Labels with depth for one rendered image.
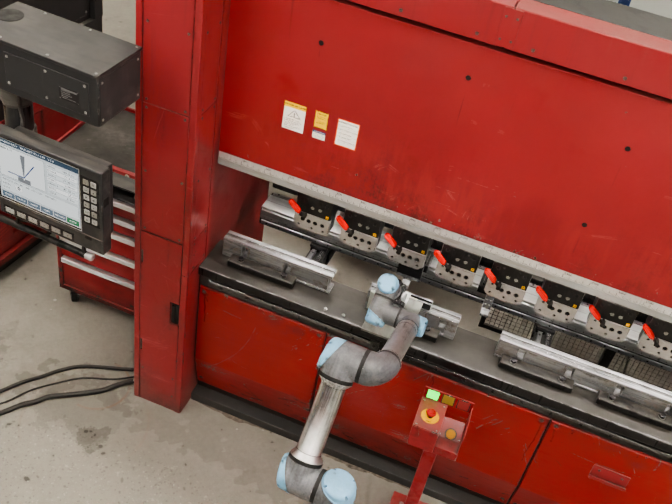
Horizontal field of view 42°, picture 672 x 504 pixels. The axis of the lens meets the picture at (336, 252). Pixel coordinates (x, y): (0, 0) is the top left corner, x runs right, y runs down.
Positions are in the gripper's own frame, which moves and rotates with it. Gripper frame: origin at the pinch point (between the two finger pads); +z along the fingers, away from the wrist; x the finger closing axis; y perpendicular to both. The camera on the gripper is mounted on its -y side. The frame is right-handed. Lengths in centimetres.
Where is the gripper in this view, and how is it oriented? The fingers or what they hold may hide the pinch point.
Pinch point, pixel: (393, 303)
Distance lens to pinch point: 347.8
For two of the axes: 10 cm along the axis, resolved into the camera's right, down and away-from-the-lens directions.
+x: -9.0, -3.7, 2.3
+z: 1.5, 2.2, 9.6
